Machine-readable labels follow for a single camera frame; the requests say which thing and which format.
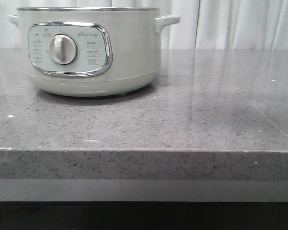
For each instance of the pale green electric cooking pot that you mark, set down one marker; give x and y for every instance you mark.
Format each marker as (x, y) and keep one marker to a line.
(91, 51)

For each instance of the white curtain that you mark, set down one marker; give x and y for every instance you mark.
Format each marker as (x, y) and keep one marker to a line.
(205, 24)

